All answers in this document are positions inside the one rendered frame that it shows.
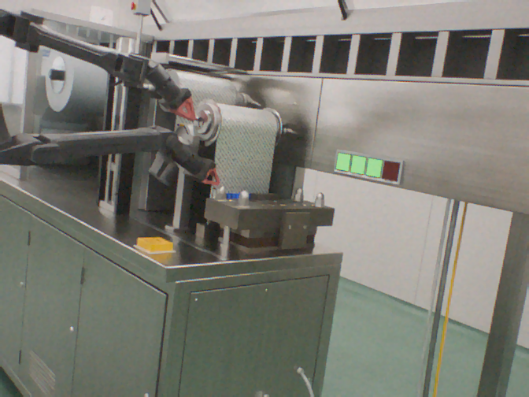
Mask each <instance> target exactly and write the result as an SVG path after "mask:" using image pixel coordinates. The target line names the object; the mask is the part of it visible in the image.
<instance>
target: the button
mask: <svg viewBox="0 0 529 397"><path fill-rule="evenodd" d="M137 246H139V247H141V248H142V249H144V250H147V251H149V252H156V251H169V250H172V246H173V243H171V242H169V241H168V240H166V239H162V238H161V237H150V238H138V244H137Z"/></svg>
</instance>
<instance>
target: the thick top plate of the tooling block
mask: <svg viewBox="0 0 529 397"><path fill-rule="evenodd" d="M226 199H227V201H217V200H215V199H214V198H207V199H206V204H205V216H204V218H206V219H209V220H211V221H215V222H217V223H220V224H223V225H226V226H228V227H230V228H233V229H236V230H246V229H266V228H280V225H281V220H282V213H283V212H308V213H310V216H309V227H325V226H332V225H333V219H334V214H335V208H332V207H330V206H324V207H318V206H314V205H313V204H314V202H310V201H306V200H304V202H299V201H294V200H293V198H278V199H277V200H255V199H251V198H249V200H250V201H249V208H245V207H239V206H237V204H238V198H226Z"/></svg>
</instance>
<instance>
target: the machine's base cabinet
mask: <svg viewBox="0 0 529 397"><path fill-rule="evenodd" d="M341 267H342V264H334V265H321V266H313V267H305V268H298V269H284V270H276V271H269V272H262V273H247V274H240V275H233V276H219V277H211V278H204V279H196V280H182V281H175V282H167V283H165V282H163V281H162V280H159V279H158V278H156V277H155V276H152V275H151V274H149V273H148V272H146V271H144V270H142V269H140V268H139V267H137V266H136V265H133V264H131V263H130V262H128V261H126V260H125V259H123V258H121V257H120V256H118V255H116V254H114V253H113V252H111V251H109V250H107V249H105V248H104V247H102V246H100V245H99V244H97V243H95V242H94V241H92V240H90V239H88V238H87V237H85V236H83V235H81V234H79V233H78V232H76V231H74V230H72V229H71V228H69V227H67V226H66V225H64V224H62V223H61V222H59V221H56V220H55V219H53V218H52V217H50V216H48V215H46V214H45V213H43V212H41V211H40V210H37V209H36V208H35V207H33V206H30V205H29V204H27V203H26V202H24V201H22V200H20V199H18V198H17V197H15V196H13V195H11V194H10V193H8V192H7V191H4V190H3V189H1V188H0V366H1V367H2V368H3V369H4V370H5V372H6V373H7V375H8V376H9V378H10V379H11V380H12V382H13V383H14V384H15V385H16V386H17V388H18V389H19V391H20V392H21V393H22V395H23V396H24V397H264V395H266V394H268V395H270V396H271V397H310V394H309V389H308V388H307V386H306V384H305V382H304V380H303V379H302V377H300V376H299V375H297V370H298V368H302V369H303V370H304V371H305V372H304V375H305V377H306V378H307V380H308V381H309V384H310V386H311V388H312V390H313V395H314V397H321V394H322V388H323V383H324V374H325V369H326V363H327V353H328V348H329V343H330V338H331V328H332V323H333V317H334V312H335V303H336V297H337V292H338V282H339V277H340V272H341Z"/></svg>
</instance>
